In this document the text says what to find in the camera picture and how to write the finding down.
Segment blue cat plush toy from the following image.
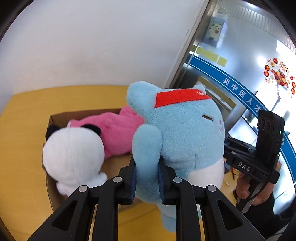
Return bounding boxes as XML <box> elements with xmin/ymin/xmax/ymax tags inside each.
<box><xmin>126</xmin><ymin>81</ymin><xmax>225</xmax><ymax>232</ymax></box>

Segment person's right hand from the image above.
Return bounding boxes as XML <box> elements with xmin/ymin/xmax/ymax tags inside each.
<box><xmin>235</xmin><ymin>161</ymin><xmax>280</xmax><ymax>213</ymax></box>

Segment white panda plush toy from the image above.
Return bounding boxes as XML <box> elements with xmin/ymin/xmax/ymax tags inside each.
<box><xmin>42</xmin><ymin>125</ymin><xmax>107</xmax><ymax>196</ymax></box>

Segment red festive window decal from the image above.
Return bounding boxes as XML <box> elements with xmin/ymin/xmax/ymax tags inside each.
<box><xmin>263</xmin><ymin>58</ymin><xmax>295</xmax><ymax>99</ymax></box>

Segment pink plush toy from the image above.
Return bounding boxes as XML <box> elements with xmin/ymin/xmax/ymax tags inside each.
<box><xmin>67</xmin><ymin>105</ymin><xmax>144</xmax><ymax>159</ymax></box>

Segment yellow sticky notes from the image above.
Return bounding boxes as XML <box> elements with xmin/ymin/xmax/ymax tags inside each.
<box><xmin>195</xmin><ymin>47</ymin><xmax>227</xmax><ymax>67</ymax></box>

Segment cartoon poster on glass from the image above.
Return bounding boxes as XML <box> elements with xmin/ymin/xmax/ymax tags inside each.
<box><xmin>202</xmin><ymin>16</ymin><xmax>228</xmax><ymax>48</ymax></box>

